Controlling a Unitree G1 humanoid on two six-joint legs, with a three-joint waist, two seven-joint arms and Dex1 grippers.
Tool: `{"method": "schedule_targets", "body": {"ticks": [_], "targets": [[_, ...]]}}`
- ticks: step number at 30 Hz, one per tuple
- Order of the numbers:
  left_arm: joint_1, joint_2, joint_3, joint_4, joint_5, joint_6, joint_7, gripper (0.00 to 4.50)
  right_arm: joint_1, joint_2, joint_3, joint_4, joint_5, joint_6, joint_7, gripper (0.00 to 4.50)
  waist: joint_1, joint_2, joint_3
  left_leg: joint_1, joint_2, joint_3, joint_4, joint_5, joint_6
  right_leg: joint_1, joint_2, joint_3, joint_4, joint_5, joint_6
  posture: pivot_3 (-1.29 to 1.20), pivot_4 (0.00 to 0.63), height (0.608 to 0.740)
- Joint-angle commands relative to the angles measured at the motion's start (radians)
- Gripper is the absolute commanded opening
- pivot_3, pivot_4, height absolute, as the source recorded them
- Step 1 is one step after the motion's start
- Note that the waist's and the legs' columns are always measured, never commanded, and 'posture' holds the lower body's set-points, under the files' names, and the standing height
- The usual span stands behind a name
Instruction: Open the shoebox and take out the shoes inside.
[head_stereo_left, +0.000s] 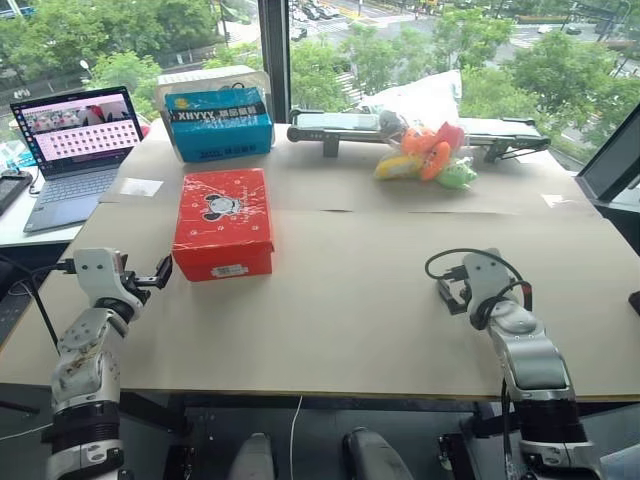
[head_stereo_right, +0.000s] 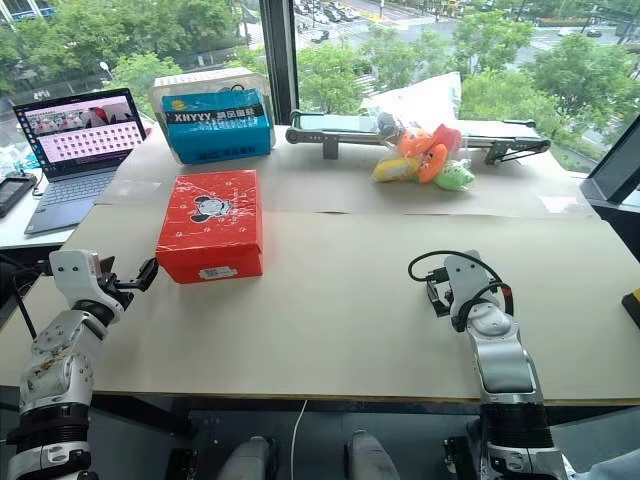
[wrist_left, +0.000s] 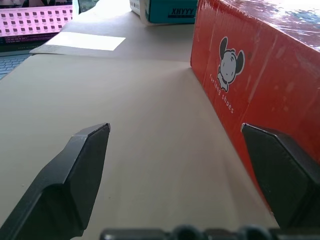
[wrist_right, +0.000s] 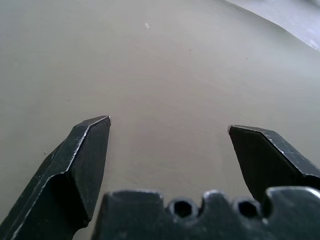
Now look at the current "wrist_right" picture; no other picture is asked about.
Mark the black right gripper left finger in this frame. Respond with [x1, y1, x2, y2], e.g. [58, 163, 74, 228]
[0, 115, 112, 240]

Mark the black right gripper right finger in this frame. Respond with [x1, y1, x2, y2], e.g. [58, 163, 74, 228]
[227, 124, 320, 202]

